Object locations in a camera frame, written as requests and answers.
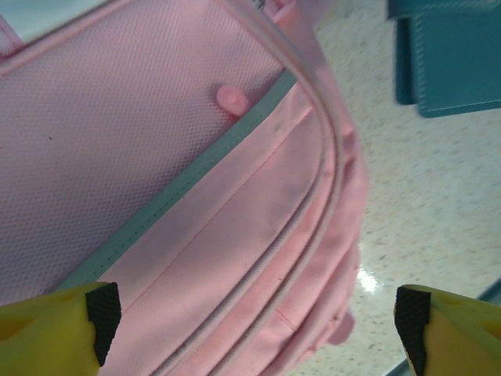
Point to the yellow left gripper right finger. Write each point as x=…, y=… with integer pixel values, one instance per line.
x=458, y=340

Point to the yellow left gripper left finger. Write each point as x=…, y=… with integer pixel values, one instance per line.
x=51, y=337

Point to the pink student backpack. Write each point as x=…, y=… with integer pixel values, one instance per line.
x=156, y=156

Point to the grey blue pouch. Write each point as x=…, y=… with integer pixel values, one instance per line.
x=454, y=58

